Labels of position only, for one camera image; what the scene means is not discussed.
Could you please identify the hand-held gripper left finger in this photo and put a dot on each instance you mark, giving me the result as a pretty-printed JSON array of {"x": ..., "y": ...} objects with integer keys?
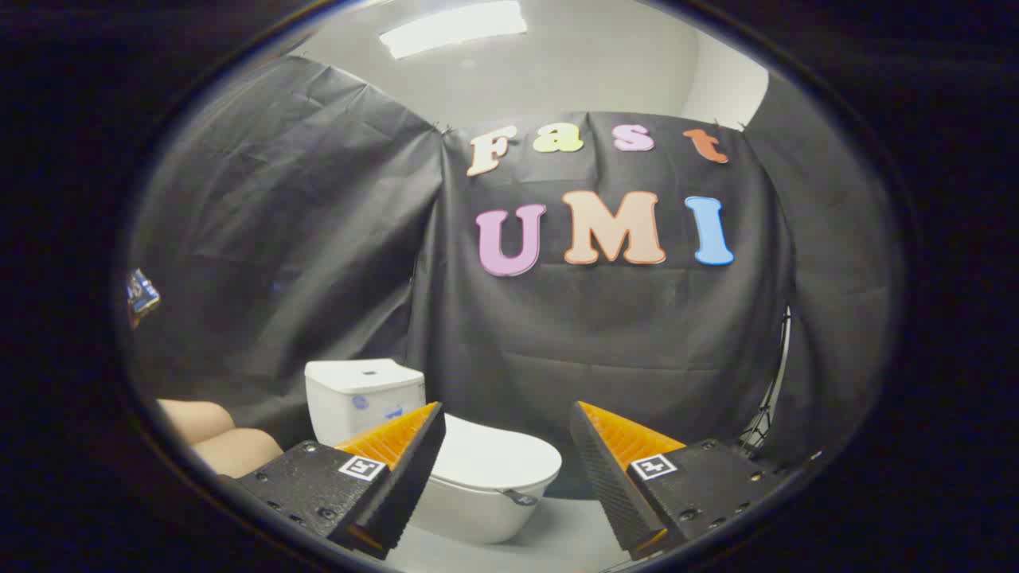
[{"x": 402, "y": 493}]

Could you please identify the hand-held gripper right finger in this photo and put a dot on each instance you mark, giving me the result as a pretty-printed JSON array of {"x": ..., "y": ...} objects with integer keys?
[{"x": 609, "y": 485}]

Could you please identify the white ceramic toilet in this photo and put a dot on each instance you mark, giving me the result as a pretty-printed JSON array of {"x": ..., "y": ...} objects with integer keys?
[{"x": 358, "y": 398}]

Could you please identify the black backdrop cloth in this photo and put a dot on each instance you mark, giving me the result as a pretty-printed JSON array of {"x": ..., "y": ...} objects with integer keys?
[{"x": 557, "y": 334}]

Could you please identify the person's bare knee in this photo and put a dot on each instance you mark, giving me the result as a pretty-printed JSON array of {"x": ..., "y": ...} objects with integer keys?
[
  {"x": 195, "y": 418},
  {"x": 239, "y": 451}
]

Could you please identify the black backdrop stand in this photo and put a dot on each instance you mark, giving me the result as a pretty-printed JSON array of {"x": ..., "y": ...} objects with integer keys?
[{"x": 771, "y": 398}]

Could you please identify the small blue printed object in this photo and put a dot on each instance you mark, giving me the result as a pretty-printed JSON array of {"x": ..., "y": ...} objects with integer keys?
[{"x": 143, "y": 296}]

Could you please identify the ceiling light panel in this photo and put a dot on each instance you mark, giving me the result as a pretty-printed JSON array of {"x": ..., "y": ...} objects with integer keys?
[{"x": 454, "y": 28}]

